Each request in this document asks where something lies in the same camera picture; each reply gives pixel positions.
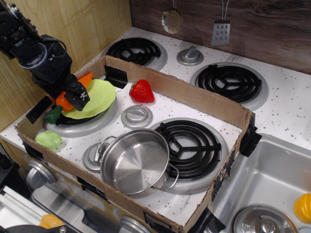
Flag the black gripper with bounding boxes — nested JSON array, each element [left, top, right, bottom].
[[24, 35, 90, 111]]

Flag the orange toy carrot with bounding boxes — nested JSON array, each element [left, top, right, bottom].
[[45, 72, 93, 124]]

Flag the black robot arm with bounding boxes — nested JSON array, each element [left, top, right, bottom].
[[0, 0, 90, 111]]

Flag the light green plate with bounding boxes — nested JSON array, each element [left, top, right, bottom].
[[62, 79, 116, 119]]

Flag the front left black burner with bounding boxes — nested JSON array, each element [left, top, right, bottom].
[[44, 98, 118, 138]]

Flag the black burner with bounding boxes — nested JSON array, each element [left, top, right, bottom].
[[151, 117, 228, 195], [44, 98, 118, 138], [101, 37, 168, 71], [190, 62, 269, 111]]

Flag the cardboard fence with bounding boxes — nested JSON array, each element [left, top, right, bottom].
[[16, 55, 256, 233]]

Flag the green toy lettuce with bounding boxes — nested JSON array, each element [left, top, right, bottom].
[[35, 130, 62, 150]]

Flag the silver centre stove knob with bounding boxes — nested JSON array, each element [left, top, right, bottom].
[[121, 105, 153, 129]]

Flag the silver stove knob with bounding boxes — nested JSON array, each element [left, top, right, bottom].
[[121, 105, 153, 129], [83, 143, 109, 173], [176, 46, 204, 66]]

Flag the silver front stove knob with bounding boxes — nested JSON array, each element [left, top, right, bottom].
[[83, 143, 109, 173]]

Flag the red toy strawberry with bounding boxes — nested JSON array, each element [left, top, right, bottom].
[[129, 79, 155, 103]]

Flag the back left black burner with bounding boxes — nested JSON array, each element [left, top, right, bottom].
[[101, 37, 168, 71]]

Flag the stainless steel pot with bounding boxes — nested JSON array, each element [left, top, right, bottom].
[[100, 129, 179, 198]]

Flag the silver oven dial left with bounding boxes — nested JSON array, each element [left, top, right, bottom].
[[26, 160, 56, 190]]

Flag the silver oven dial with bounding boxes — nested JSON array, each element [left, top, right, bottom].
[[26, 160, 56, 190], [119, 216, 144, 233]]

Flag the silver back stove knob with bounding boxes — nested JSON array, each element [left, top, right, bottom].
[[176, 46, 204, 66]]

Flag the hanging slotted metal spoon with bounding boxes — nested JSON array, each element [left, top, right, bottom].
[[161, 0, 183, 34]]

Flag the orange toy bottom left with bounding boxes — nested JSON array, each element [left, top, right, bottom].
[[39, 214, 64, 229]]

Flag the front right black burner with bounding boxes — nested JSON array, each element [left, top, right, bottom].
[[151, 117, 228, 195]]

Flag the silver oven dial right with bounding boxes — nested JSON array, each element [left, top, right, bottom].
[[119, 216, 144, 233]]

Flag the hanging metal spatula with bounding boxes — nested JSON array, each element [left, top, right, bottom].
[[211, 0, 231, 46]]

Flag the back right black burner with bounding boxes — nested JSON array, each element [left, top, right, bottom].
[[190, 62, 269, 111]]

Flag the silver sink basin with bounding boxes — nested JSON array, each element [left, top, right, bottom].
[[212, 134, 311, 233]]

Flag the silver pot lid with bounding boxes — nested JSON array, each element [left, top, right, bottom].
[[231, 204, 299, 233]]

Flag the yellow toy in sink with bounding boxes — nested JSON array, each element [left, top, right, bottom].
[[294, 193, 311, 224]]

